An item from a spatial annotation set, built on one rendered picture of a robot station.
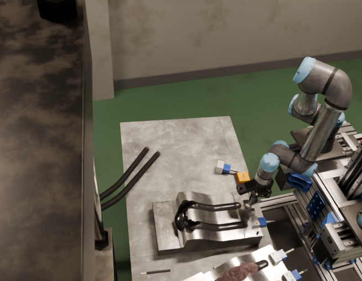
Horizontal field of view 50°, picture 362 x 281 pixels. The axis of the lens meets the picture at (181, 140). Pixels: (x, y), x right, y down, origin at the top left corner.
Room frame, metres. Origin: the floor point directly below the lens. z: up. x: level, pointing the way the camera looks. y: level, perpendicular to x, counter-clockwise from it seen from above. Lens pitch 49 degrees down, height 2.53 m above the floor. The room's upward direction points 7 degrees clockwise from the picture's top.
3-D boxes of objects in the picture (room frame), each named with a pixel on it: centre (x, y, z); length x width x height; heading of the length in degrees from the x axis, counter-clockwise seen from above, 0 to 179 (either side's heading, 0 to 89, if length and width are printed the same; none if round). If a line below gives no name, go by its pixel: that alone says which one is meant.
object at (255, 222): (0.98, -0.45, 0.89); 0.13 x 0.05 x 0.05; 104
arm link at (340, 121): (1.42, -0.73, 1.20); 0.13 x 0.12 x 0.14; 62
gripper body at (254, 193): (1.08, -0.41, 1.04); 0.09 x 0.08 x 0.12; 104
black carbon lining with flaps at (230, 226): (0.97, -0.19, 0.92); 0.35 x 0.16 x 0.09; 104
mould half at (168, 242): (0.97, -0.17, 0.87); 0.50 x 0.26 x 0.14; 104
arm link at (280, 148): (1.16, -0.46, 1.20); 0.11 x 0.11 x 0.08; 62
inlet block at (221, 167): (1.33, -0.28, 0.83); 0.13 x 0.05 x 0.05; 82
